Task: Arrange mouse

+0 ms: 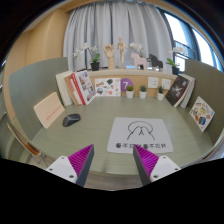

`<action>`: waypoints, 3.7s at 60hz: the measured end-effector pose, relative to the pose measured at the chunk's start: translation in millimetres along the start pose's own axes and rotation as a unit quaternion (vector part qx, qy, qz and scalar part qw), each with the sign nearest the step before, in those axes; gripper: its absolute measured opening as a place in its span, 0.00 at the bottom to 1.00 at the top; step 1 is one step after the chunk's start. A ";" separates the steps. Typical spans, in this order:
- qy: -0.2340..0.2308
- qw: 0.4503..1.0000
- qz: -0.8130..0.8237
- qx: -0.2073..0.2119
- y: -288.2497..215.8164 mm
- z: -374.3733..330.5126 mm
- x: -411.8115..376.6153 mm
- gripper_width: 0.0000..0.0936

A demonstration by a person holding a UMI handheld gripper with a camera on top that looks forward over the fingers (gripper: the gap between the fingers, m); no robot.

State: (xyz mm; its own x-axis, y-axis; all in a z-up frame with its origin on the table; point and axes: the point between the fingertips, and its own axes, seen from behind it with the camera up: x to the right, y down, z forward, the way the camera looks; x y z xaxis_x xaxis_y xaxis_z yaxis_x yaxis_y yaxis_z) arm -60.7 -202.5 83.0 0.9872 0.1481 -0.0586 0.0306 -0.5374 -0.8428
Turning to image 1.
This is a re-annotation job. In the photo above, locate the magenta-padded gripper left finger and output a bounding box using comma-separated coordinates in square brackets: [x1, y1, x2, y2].
[45, 143, 95, 188]

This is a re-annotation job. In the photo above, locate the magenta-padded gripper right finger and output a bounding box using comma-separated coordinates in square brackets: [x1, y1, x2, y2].
[132, 144, 182, 186]

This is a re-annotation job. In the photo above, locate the dark grey computer mouse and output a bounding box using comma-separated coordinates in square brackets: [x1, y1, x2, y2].
[62, 113, 82, 128]

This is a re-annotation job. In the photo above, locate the white printed mouse pad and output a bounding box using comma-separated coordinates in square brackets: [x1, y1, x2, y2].
[106, 116, 174, 155]

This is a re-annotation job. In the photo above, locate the beige paperback book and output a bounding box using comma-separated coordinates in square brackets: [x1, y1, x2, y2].
[33, 91, 66, 130]

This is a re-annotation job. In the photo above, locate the small plant in white pot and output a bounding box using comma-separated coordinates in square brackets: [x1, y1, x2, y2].
[125, 85, 135, 99]
[138, 85, 148, 100]
[156, 85, 166, 101]

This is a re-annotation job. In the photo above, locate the food illustration card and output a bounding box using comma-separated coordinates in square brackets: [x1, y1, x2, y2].
[188, 95, 216, 133]

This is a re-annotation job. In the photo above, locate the red spine book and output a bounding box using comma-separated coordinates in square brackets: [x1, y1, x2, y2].
[69, 72, 88, 106]

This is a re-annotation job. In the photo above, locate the photo cover white book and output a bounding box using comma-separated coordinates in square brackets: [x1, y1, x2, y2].
[74, 69, 97, 105]

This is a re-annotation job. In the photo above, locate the black cover book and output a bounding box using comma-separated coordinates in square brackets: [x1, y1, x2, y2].
[165, 75, 190, 108]

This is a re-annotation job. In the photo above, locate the thick white book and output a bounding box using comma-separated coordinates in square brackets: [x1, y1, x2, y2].
[55, 70, 74, 107]

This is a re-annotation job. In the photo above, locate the white sticker sheet card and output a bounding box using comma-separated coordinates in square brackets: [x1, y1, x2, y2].
[94, 77, 122, 98]

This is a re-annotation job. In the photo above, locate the round purple number sign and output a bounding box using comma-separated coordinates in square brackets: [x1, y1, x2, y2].
[120, 77, 135, 93]

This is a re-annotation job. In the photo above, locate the white books stack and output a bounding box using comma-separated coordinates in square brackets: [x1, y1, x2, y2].
[179, 73, 197, 109]

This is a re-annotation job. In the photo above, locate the light wooden shelf ledge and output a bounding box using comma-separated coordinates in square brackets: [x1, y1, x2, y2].
[68, 68, 178, 80]

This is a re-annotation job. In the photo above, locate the black horse figure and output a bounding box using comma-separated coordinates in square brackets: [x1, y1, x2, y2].
[146, 53, 164, 71]

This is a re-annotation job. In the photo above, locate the pink horse figure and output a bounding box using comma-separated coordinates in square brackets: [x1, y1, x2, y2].
[130, 52, 148, 71]

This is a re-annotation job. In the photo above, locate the wooden mannequin figure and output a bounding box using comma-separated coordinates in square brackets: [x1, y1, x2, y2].
[116, 37, 129, 68]

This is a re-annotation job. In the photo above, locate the grey curtain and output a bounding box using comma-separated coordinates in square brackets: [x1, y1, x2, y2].
[63, 1, 174, 73]

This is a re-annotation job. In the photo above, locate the white wall socket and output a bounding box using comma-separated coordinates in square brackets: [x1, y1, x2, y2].
[161, 78, 172, 90]
[147, 76, 160, 89]

